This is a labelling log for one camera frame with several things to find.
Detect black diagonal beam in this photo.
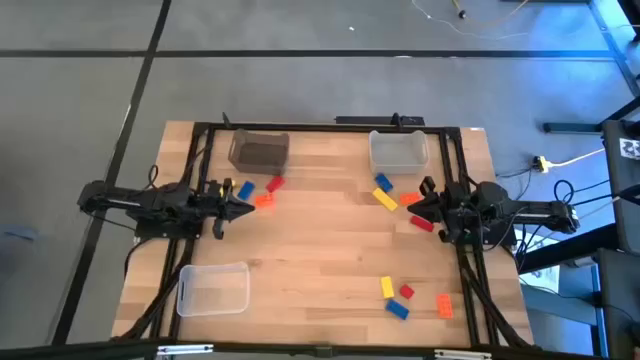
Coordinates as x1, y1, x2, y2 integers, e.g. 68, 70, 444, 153
517, 223, 617, 275

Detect white power cable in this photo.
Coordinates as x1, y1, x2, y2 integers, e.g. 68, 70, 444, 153
547, 147, 607, 169

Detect white plastic bin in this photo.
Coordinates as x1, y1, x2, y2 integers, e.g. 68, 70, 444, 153
368, 129, 431, 176

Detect black bar on table edge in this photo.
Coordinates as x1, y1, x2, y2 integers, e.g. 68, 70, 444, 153
334, 112, 426, 127

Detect black table frame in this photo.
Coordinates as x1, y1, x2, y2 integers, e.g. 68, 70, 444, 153
113, 121, 536, 350

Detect clear grey plastic bin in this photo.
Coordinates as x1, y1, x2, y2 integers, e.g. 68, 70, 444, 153
227, 128, 291, 176

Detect yellow floor cable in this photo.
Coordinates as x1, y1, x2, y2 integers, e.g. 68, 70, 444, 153
451, 0, 530, 27

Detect black floor stand leg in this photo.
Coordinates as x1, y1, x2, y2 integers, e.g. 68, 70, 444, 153
542, 94, 640, 135

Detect black overhead crossbeam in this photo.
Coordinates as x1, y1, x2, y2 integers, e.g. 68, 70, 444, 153
0, 337, 640, 360

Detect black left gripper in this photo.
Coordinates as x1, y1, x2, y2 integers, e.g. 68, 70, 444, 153
198, 181, 256, 241

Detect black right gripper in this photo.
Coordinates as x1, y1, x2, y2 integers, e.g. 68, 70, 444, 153
407, 175, 469, 244

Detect long yellow block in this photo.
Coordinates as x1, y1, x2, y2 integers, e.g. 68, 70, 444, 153
371, 187, 399, 212

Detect thin white floor cable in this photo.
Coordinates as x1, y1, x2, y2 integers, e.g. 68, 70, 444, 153
410, 0, 531, 40

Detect silver metal bracket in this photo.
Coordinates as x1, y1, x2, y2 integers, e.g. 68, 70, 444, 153
433, 349, 493, 360
156, 343, 215, 357

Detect black and white tag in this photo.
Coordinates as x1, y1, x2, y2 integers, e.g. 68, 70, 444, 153
618, 138, 640, 161

